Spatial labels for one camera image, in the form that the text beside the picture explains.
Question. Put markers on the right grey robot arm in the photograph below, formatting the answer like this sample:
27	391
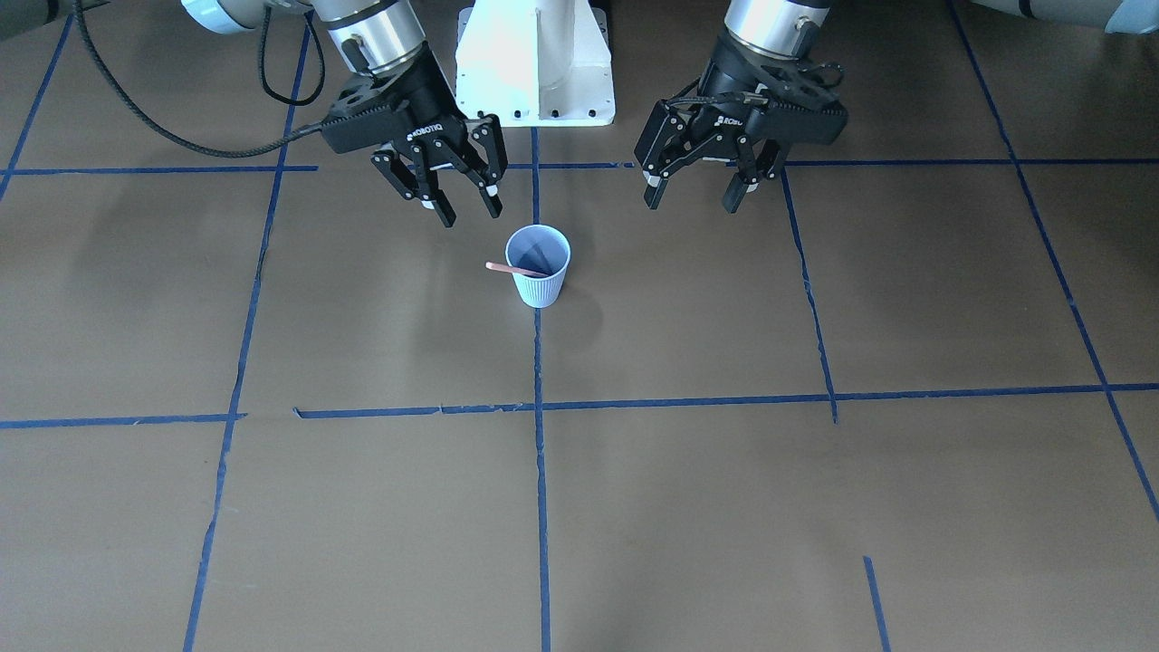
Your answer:
372	37

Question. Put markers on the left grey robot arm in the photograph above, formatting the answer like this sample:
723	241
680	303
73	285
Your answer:
784	29

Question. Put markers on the pink chopstick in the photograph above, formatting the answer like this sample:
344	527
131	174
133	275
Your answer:
514	270

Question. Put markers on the light blue plastic cup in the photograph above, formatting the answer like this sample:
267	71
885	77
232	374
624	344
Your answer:
541	249

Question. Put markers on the white column base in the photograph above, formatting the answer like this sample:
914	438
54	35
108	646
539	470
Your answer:
535	63

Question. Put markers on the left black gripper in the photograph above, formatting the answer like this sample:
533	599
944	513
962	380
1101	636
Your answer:
732	76

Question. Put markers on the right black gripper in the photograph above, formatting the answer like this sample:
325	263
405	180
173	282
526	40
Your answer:
419	89

